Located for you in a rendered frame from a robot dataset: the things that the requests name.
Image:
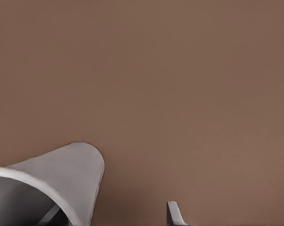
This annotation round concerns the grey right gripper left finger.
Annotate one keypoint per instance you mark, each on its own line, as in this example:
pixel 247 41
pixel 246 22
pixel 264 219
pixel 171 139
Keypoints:
pixel 51 213

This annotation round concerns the white IKEA cup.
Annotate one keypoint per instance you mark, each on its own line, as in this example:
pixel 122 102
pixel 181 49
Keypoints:
pixel 68 169

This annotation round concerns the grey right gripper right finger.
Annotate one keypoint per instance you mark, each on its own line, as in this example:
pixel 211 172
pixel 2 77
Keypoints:
pixel 174 213

